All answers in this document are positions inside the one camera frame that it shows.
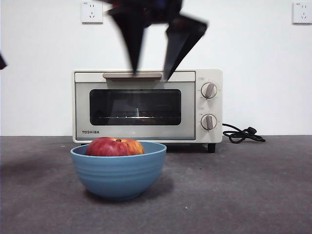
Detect oven door with beige handle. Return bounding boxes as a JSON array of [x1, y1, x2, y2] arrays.
[[75, 71, 196, 141]]

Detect red yellow apple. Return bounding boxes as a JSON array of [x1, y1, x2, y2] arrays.
[[85, 136, 145, 156]]

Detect blue ribbed bowl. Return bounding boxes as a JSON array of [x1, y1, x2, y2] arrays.
[[70, 141, 168, 202]]

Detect round cream oven knob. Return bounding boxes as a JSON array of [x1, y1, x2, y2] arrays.
[[200, 82, 218, 99], [200, 113, 218, 130]]

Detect cream toaster oven body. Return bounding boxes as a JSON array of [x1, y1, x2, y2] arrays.
[[73, 68, 223, 154]]

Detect white wall socket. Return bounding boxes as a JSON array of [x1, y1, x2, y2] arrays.
[[81, 0, 104, 24], [292, 2, 312, 24]]

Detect metal wire oven rack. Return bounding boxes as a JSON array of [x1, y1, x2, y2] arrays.
[[97, 116, 181, 121]]

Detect black power cable with plug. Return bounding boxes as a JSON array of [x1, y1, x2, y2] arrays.
[[221, 122, 266, 144]]

